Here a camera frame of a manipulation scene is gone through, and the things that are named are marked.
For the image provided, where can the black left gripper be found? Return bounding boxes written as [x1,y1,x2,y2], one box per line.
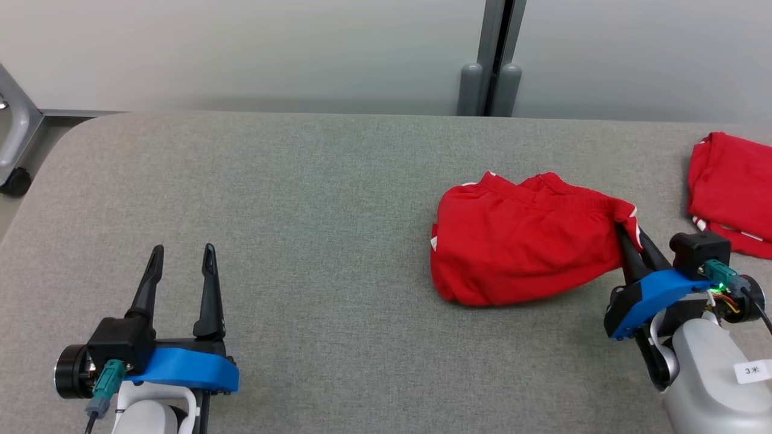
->
[125,243,237,363]

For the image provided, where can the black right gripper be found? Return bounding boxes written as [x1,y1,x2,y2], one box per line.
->
[604,223,674,338]

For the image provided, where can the red white striped jersey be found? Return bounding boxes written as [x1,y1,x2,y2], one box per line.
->
[686,131,772,261]

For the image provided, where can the red basketball shorts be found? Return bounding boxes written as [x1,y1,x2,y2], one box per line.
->
[429,171,645,308]

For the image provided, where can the black caster wheel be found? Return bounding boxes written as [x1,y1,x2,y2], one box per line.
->
[0,167,33,198]

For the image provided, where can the grey cart leg with wheel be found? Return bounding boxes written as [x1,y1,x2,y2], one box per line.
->
[0,62,45,189]

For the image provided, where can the teal right camera connector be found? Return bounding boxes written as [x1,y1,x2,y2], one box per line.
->
[704,259,748,299]

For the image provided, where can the teal camera connector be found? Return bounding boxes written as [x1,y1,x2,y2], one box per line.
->
[704,259,748,299]
[84,359,128,420]

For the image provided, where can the teal left camera connector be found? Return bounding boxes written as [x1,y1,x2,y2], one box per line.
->
[84,359,128,420]

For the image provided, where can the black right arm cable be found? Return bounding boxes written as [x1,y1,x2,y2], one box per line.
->
[745,289,772,335]

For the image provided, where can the white right cable tag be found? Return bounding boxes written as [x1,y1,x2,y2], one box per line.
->
[735,360,772,385]

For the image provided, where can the grey partition base rail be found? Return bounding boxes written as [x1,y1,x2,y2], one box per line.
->
[40,109,124,119]

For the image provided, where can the grey rounded post foot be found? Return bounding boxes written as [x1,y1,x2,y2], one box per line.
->
[490,63,523,118]
[457,63,484,116]

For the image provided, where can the grey metal partition post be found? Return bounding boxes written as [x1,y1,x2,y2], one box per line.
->
[476,0,527,116]

